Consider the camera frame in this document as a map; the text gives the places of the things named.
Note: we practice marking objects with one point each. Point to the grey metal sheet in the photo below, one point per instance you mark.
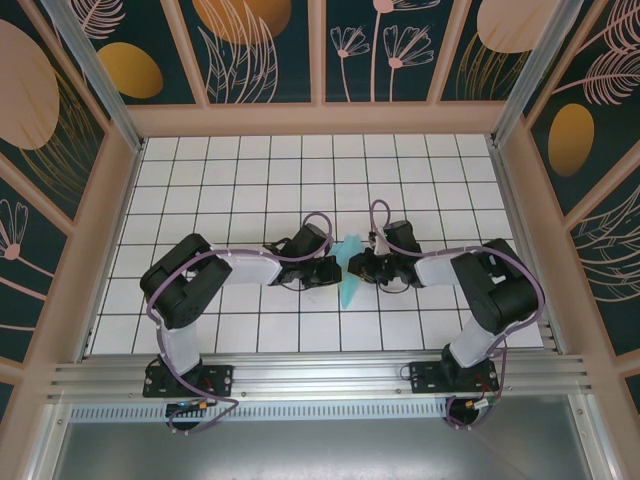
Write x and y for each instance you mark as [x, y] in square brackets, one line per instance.
[320, 450]

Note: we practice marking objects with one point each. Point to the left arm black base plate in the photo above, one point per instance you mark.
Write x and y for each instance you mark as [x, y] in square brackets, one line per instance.
[220, 380]

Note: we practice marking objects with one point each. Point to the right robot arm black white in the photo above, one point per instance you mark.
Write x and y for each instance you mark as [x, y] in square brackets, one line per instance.
[495, 295]

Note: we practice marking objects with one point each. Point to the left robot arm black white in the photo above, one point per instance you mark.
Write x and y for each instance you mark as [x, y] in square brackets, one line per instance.
[180, 285]

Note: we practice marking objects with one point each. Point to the light blue paper sheet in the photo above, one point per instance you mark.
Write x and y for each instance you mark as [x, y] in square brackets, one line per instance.
[347, 292]

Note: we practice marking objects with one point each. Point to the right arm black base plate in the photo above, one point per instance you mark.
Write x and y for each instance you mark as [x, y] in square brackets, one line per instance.
[425, 377]

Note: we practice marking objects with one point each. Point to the aluminium side rail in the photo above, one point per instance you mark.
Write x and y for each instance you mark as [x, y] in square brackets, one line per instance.
[506, 200]

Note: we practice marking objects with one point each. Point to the aluminium mounting rail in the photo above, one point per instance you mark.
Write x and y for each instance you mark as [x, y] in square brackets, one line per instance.
[320, 372]

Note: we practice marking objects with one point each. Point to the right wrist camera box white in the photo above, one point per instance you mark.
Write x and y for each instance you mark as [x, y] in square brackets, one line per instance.
[380, 246]

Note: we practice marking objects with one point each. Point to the aluminium frame post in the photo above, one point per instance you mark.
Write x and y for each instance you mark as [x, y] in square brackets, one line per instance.
[535, 70]
[100, 75]

